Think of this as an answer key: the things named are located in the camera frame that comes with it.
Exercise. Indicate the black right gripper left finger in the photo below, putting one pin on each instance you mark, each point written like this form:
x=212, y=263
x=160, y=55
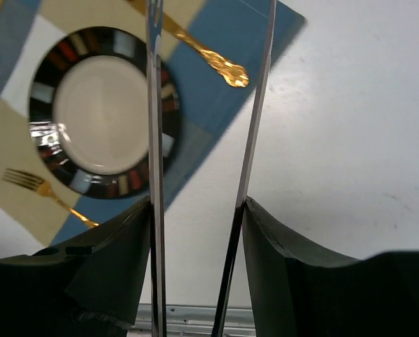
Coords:
x=88, y=285

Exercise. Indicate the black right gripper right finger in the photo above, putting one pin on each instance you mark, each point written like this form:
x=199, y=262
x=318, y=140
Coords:
x=300, y=288

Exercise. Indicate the gold fork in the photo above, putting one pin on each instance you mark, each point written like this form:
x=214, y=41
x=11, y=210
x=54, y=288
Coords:
x=43, y=188

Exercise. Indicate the black rimmed plate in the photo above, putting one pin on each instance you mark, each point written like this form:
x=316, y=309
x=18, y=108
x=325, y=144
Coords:
x=88, y=112

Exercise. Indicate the gold knife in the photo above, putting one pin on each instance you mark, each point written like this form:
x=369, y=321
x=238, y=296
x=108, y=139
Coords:
x=235, y=75

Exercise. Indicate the blue beige placemat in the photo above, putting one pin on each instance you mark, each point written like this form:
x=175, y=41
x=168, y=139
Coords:
x=235, y=29

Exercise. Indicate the aluminium table frame rail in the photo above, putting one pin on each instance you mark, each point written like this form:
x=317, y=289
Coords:
x=188, y=320

